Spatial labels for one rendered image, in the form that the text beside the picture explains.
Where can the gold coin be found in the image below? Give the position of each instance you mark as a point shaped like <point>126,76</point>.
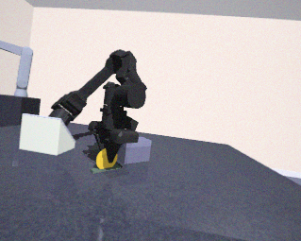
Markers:
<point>102,160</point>

